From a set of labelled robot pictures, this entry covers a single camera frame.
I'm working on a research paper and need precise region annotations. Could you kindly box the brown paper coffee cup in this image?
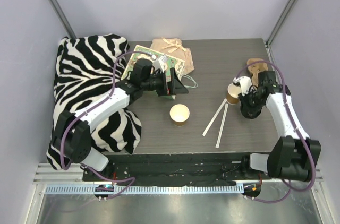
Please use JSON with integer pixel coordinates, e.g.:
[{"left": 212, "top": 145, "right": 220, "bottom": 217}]
[{"left": 169, "top": 104, "right": 190, "bottom": 126}]

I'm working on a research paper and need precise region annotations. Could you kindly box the green illustrated paper bag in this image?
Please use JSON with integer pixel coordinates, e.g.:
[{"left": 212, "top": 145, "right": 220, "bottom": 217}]
[{"left": 121, "top": 45, "right": 198, "bottom": 89}]

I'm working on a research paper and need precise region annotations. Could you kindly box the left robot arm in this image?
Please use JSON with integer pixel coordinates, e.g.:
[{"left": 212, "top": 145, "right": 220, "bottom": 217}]
[{"left": 52, "top": 56, "right": 189, "bottom": 181}]

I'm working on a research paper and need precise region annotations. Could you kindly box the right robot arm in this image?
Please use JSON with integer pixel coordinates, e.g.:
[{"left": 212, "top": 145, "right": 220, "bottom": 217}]
[{"left": 233, "top": 71, "right": 321, "bottom": 182}]

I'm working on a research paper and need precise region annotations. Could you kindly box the white wrapped straw left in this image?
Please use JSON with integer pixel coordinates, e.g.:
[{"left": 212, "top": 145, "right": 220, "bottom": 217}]
[{"left": 202, "top": 98, "right": 227, "bottom": 136}]

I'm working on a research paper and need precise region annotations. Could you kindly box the white wrapped straw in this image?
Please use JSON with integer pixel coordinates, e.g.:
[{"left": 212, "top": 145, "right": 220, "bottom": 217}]
[
  {"left": 202, "top": 98, "right": 227, "bottom": 136},
  {"left": 215, "top": 104, "right": 228, "bottom": 149}
]

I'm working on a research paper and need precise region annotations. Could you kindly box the white wrapped straw right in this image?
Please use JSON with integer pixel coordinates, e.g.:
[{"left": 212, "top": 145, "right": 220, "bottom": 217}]
[{"left": 215, "top": 104, "right": 228, "bottom": 149}]

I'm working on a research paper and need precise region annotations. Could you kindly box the brown cardboard cup carrier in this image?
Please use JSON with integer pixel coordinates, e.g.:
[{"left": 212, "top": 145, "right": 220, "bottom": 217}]
[{"left": 248, "top": 63, "right": 268, "bottom": 86}]

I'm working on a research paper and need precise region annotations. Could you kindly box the beige cloth pouch with ribbon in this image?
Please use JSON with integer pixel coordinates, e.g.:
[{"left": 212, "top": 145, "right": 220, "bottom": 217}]
[{"left": 150, "top": 38, "right": 194, "bottom": 75}]

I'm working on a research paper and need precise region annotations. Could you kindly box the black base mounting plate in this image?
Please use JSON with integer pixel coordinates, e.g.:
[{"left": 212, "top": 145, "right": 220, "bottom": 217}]
[{"left": 81, "top": 153, "right": 272, "bottom": 186}]

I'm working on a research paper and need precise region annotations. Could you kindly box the zebra print plush blanket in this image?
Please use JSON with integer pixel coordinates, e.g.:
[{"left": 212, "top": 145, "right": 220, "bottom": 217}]
[{"left": 53, "top": 33, "right": 142, "bottom": 154}]

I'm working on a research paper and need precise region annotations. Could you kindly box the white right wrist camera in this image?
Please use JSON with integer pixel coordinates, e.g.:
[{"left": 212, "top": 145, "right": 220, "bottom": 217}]
[{"left": 233, "top": 76, "right": 252, "bottom": 96}]

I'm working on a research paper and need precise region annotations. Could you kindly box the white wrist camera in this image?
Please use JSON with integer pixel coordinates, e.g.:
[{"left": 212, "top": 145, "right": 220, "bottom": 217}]
[
  {"left": 233, "top": 76, "right": 252, "bottom": 96},
  {"left": 152, "top": 55, "right": 168, "bottom": 73}
]

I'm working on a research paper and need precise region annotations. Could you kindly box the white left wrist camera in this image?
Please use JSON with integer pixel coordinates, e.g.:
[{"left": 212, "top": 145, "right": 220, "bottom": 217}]
[{"left": 152, "top": 55, "right": 168, "bottom": 73}]

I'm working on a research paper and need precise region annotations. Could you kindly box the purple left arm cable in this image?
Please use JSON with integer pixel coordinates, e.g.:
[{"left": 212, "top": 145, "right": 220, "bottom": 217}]
[{"left": 60, "top": 51, "right": 157, "bottom": 199}]

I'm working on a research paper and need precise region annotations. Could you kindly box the aluminium frame rail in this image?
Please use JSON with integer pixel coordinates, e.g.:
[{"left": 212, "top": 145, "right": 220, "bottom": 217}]
[{"left": 33, "top": 161, "right": 325, "bottom": 184}]

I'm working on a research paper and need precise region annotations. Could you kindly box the white slotted cable duct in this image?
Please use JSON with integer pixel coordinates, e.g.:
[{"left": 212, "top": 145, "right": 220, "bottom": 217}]
[{"left": 45, "top": 183, "right": 244, "bottom": 195}]

